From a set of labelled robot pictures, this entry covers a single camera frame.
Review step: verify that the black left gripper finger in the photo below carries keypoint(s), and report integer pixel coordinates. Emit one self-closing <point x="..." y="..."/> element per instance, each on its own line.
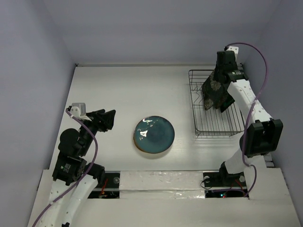
<point x="109" y="123"/>
<point x="110" y="116"/>

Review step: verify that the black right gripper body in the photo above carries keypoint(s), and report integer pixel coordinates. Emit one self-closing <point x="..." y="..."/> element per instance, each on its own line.
<point x="219" y="79"/>

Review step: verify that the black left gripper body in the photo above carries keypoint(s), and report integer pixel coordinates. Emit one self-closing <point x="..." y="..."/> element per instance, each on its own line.
<point x="96" y="125"/>

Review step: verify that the black floral square plate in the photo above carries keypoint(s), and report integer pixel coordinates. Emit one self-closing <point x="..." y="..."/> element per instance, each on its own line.
<point x="212" y="91"/>

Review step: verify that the green square plate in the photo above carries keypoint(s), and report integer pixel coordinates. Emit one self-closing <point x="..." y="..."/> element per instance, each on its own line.
<point x="226" y="104"/>

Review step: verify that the cream bird plate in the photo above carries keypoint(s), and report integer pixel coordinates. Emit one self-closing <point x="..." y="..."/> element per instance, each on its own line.
<point x="137" y="144"/>

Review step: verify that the teal round plate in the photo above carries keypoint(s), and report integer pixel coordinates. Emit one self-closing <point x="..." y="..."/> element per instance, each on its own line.
<point x="157" y="134"/>

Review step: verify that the wire dish rack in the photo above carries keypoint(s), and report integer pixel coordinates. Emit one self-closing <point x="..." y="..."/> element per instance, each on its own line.
<point x="212" y="122"/>

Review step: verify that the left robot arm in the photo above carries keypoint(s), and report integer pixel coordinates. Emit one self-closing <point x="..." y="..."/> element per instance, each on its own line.
<point x="75" y="173"/>

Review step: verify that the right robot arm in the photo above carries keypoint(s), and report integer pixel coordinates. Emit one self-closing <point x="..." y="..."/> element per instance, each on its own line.
<point x="261" y="132"/>

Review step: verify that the white foil-covered front board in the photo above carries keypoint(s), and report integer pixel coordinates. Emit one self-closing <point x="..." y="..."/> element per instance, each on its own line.
<point x="199" y="212"/>

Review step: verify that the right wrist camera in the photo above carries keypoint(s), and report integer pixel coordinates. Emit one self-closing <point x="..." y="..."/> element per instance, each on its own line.
<point x="235" y="49"/>

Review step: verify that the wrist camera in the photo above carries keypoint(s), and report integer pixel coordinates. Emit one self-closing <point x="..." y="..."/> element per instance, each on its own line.
<point x="235" y="49"/>
<point x="78" y="110"/>

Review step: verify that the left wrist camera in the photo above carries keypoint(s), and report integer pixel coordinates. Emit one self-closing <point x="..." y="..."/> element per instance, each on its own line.
<point x="78" y="110"/>

